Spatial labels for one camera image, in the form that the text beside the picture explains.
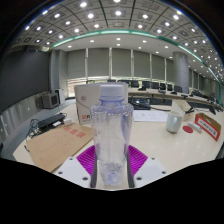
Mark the white ceramic mug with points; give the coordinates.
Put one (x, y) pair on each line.
(173, 121)

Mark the black power strip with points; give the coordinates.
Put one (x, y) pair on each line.
(50, 121)

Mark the round ceiling lights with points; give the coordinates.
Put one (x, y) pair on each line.
(118, 13)

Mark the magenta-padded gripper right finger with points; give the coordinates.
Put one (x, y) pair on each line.
(150, 170)

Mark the black desk device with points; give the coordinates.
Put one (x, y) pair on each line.
(140, 104)

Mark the row of black office chairs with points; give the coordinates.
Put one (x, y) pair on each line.
(145, 84)

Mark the small white pack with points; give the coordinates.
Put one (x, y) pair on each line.
(195, 126)

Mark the brown paper envelope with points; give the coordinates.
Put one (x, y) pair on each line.
(56, 146)

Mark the white printed cardboard box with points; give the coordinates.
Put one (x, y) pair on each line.
(83, 103)

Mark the brown box with red label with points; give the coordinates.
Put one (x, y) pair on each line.
(210, 126)

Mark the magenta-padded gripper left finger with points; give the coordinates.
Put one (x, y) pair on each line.
(71, 170)

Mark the clear plastic water bottle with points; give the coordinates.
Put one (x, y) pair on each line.
(111, 133)

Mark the long curved conference desk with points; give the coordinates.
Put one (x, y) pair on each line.
(173, 96)

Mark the grey cabinet box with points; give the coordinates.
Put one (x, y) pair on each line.
(50, 100)

